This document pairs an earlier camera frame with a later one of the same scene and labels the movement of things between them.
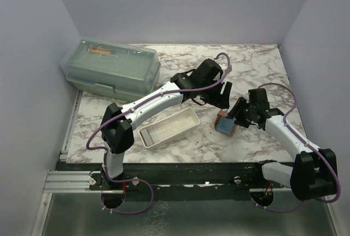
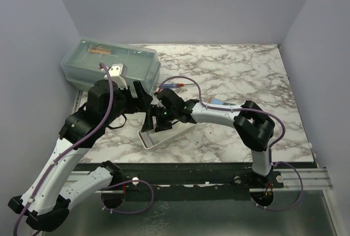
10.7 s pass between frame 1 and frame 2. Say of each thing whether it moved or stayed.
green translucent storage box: stayed
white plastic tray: stayed
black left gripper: moved
